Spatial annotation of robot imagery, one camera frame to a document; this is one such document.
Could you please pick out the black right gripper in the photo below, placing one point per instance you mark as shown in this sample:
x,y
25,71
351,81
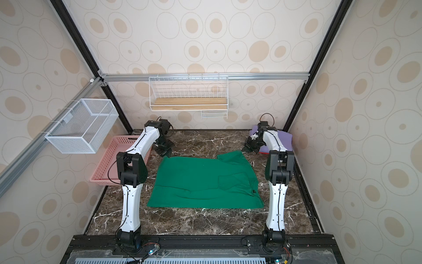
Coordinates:
x,y
250,145

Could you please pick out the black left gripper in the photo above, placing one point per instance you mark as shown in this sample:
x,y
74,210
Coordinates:
x,y
167,152

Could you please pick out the green t-shirt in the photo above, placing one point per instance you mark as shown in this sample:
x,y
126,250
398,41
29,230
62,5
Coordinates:
x,y
227,182

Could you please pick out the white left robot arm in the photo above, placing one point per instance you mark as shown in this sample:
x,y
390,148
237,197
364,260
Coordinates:
x,y
129,231

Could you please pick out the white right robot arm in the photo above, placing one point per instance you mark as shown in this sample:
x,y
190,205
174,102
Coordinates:
x,y
278,173

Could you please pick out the folded purple t-shirt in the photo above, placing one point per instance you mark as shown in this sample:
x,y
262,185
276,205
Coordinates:
x,y
285,138

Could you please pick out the pink plastic basket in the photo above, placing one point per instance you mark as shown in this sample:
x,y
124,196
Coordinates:
x,y
108,165

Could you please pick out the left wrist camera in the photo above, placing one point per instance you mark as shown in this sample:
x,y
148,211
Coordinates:
x,y
165,126

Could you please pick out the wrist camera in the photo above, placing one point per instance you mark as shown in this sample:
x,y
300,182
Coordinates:
x,y
165,126
263,126

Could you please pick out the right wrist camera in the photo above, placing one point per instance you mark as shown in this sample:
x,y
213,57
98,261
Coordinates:
x,y
263,126

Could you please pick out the white wire wall shelf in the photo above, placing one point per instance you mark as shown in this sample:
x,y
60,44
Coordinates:
x,y
209,97

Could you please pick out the aluminium wall rail back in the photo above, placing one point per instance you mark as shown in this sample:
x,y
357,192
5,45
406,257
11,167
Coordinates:
x,y
206,76

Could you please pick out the aluminium wall rail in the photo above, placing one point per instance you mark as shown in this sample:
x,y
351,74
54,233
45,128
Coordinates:
x,y
206,76
14,170

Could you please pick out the white mesh wall basket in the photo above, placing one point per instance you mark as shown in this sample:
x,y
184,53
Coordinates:
x,y
84,127

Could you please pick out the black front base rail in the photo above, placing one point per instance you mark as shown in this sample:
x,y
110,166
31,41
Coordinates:
x,y
204,249

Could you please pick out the aluminium wall rail left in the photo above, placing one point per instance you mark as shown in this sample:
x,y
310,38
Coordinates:
x,y
14,170

